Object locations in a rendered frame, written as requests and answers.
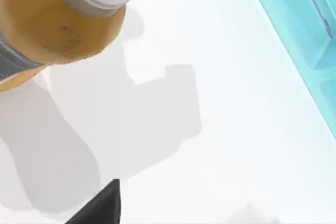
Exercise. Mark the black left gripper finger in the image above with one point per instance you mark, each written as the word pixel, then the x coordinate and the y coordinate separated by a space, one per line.
pixel 105 205

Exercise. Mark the orange bottle with white cap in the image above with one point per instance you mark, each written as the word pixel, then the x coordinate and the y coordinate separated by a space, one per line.
pixel 57 19

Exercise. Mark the light blue rack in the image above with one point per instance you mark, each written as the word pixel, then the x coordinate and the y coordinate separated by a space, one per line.
pixel 304 24

